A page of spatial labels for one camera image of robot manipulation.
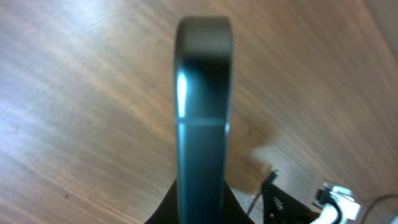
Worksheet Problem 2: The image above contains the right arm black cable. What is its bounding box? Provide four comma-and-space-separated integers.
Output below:
359, 194, 398, 224

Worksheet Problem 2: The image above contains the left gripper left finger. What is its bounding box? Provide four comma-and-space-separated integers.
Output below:
145, 180, 179, 224

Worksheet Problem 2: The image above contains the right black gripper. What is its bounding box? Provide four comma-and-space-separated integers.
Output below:
261, 170, 320, 224

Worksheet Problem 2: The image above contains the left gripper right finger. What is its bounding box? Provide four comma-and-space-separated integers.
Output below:
222, 182, 254, 224

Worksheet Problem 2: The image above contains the blue Galaxy S25 smartphone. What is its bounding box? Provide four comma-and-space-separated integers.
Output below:
174, 16, 233, 223

